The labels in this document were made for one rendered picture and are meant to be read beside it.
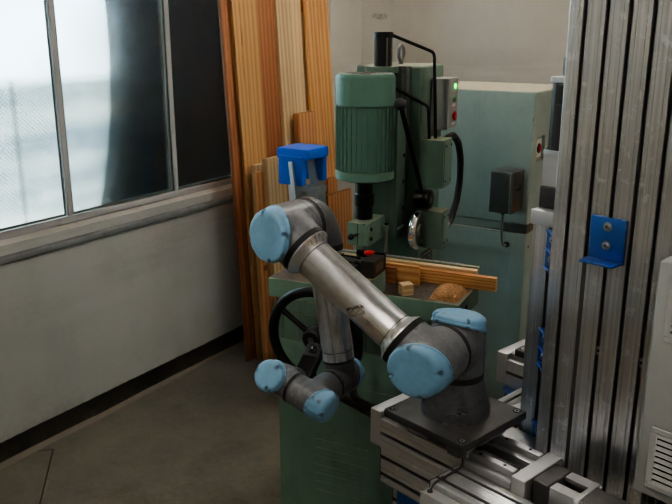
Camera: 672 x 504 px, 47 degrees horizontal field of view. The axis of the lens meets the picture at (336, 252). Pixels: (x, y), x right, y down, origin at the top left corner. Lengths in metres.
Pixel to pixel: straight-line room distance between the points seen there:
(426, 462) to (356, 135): 0.95
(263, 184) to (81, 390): 1.24
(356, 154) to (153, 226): 1.56
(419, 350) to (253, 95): 2.50
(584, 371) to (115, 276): 2.30
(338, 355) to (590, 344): 0.57
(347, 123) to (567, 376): 0.98
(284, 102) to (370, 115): 1.84
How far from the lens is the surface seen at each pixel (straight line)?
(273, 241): 1.63
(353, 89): 2.22
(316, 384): 1.78
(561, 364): 1.71
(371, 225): 2.33
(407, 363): 1.52
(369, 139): 2.24
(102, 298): 3.46
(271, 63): 4.00
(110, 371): 3.59
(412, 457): 1.81
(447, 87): 2.50
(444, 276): 2.31
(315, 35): 4.28
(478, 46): 4.61
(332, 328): 1.81
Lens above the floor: 1.62
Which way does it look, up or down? 16 degrees down
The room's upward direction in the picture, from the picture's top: straight up
